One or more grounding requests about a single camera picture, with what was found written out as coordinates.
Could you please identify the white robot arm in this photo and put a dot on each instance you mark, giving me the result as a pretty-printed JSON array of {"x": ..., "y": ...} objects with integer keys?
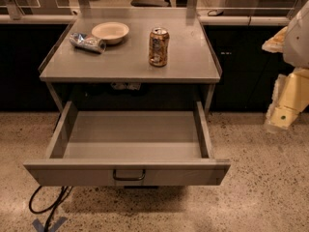
[{"x": 296, "y": 44}]

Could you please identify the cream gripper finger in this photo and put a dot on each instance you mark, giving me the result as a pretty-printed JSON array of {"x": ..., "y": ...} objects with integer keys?
[
  {"x": 275, "y": 44},
  {"x": 289, "y": 98}
]

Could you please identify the grey metal cabinet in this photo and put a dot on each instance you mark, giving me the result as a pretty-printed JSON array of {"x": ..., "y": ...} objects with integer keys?
[{"x": 121, "y": 77}]

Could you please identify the white counter ledge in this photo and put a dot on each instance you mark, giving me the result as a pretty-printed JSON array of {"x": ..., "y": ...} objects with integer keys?
[{"x": 206, "y": 20}]

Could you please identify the open grey top drawer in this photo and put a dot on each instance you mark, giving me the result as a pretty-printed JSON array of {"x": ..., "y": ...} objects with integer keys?
[{"x": 174, "y": 147}]

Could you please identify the white bowl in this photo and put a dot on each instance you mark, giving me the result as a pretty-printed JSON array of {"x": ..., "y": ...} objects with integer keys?
[{"x": 110, "y": 32}]

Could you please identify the black drawer handle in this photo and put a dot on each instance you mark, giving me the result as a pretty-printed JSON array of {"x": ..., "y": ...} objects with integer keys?
[{"x": 129, "y": 175}]

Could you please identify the orange soda can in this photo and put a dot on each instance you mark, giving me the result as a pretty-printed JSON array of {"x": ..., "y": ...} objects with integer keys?
[{"x": 158, "y": 47}]

